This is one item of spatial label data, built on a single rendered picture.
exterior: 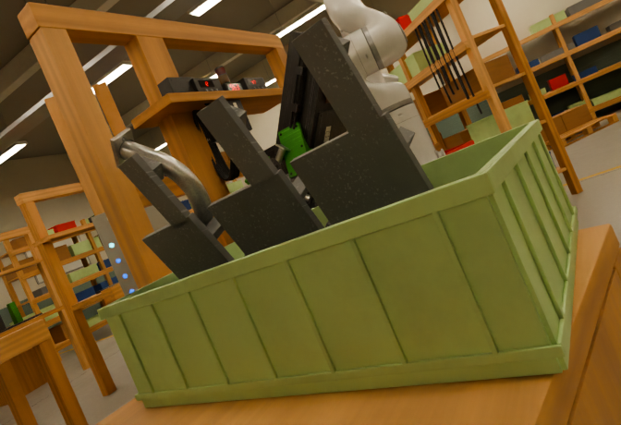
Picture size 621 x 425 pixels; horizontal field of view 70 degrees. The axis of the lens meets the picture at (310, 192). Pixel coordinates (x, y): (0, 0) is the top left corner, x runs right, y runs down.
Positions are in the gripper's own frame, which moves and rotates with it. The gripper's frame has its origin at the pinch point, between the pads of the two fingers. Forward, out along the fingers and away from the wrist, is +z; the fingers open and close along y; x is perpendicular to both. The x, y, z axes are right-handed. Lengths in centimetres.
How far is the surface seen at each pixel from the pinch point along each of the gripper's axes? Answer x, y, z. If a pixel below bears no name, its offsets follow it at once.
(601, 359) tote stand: -65, -106, -13
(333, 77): -34, -109, -36
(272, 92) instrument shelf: 72, 36, -13
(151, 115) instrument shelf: 81, -31, -4
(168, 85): 81, -23, -16
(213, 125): -18, -110, -28
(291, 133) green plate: 38.6, 4.3, -2.2
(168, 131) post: 81, -22, 3
